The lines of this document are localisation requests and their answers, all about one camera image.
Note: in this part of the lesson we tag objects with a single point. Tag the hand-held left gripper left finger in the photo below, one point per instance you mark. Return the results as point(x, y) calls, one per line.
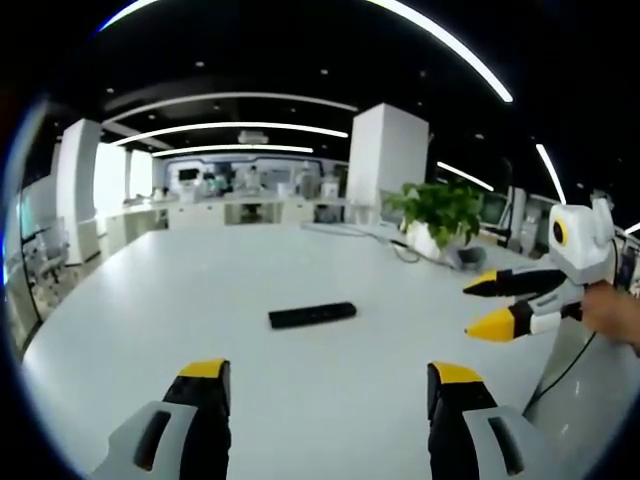
point(165, 430)

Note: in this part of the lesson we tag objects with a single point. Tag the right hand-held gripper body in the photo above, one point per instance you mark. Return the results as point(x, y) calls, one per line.
point(580, 240)

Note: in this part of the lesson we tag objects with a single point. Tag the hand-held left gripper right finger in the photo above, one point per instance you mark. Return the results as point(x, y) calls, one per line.
point(470, 430)

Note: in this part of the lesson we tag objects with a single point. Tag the black remote control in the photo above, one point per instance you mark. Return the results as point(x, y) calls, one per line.
point(313, 315)

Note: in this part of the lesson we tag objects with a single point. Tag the person's right hand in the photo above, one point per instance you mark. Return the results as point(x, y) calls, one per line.
point(612, 312)

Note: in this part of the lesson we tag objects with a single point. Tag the grey object by plant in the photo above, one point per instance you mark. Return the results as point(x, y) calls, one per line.
point(467, 257)

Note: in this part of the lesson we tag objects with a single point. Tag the green potted plant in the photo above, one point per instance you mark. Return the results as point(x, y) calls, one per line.
point(440, 215)

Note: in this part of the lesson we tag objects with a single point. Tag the white square pillar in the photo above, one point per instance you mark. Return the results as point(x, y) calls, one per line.
point(387, 160)
point(77, 195)

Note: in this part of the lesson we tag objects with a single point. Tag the grey office chair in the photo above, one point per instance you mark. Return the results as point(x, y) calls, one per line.
point(47, 255)

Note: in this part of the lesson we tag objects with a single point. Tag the white counter cabinets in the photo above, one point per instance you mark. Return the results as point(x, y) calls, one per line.
point(210, 212)

